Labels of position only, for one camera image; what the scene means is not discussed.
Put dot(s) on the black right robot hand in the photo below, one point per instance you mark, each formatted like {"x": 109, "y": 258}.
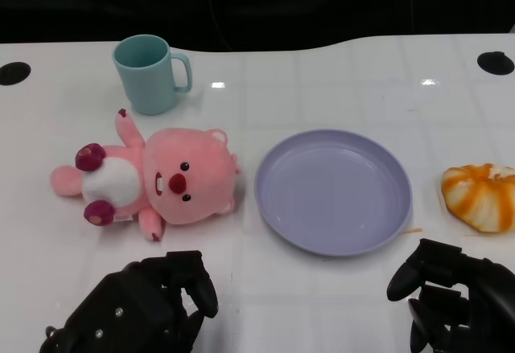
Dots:
{"x": 483, "y": 288}

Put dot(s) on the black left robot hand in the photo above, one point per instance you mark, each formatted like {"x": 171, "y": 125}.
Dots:
{"x": 120, "y": 309}

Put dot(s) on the pink plush beaver doll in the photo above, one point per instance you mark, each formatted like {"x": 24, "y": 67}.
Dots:
{"x": 193, "y": 152}

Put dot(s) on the lavender plastic plate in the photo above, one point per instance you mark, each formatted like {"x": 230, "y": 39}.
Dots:
{"x": 334, "y": 192}

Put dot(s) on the orange and white bread toy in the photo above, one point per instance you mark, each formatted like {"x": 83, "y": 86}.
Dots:
{"x": 483, "y": 200}

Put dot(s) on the black round table grommet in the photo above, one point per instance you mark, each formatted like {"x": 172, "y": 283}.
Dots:
{"x": 495, "y": 63}
{"x": 14, "y": 73}

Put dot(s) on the teal plastic mug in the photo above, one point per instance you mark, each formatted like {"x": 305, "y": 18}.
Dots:
{"x": 147, "y": 83}

